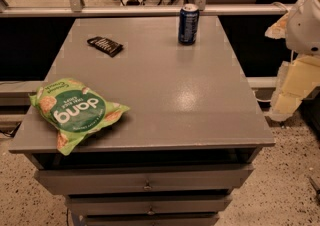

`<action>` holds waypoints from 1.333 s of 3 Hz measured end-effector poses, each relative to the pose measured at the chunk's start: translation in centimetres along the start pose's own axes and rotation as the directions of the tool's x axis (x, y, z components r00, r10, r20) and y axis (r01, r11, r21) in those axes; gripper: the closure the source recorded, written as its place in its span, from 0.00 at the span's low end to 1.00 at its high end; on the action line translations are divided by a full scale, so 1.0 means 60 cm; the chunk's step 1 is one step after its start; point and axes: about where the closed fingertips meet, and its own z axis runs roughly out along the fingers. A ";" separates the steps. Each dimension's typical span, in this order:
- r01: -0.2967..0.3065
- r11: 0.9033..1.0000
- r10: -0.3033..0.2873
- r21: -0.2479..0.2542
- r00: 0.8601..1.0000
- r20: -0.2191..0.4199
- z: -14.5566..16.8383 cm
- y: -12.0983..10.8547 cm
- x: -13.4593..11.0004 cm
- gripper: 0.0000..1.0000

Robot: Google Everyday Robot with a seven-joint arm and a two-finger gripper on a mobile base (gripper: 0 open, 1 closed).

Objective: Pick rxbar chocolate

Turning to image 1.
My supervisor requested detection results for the grey drawer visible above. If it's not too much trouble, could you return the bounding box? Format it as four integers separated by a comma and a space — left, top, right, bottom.
66, 194, 232, 216
85, 214, 219, 226
34, 164, 254, 195

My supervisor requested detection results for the middle grey drawer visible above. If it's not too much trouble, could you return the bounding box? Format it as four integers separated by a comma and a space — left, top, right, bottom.
66, 194, 232, 216

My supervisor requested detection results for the bottom grey drawer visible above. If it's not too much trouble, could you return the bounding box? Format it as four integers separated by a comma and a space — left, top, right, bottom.
85, 214, 219, 226

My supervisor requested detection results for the black rxbar chocolate bar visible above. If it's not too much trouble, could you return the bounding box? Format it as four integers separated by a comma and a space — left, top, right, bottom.
87, 36, 123, 57

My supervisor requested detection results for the top grey drawer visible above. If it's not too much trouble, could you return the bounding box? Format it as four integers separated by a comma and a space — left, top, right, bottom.
34, 164, 254, 195

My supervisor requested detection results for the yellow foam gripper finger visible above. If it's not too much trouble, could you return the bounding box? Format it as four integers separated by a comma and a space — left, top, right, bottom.
265, 13, 289, 39
268, 54, 320, 122

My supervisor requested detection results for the blue soda can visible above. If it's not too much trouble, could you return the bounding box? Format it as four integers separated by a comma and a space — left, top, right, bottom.
178, 4, 200, 45

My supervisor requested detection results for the grey drawer cabinet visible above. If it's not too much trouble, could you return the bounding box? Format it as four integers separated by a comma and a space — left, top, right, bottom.
8, 15, 276, 226

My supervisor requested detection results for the white cable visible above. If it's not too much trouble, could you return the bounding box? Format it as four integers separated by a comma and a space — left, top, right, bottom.
271, 0, 316, 14

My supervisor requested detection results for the green dang chips bag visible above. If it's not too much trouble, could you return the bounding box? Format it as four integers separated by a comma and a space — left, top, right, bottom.
30, 78, 130, 156

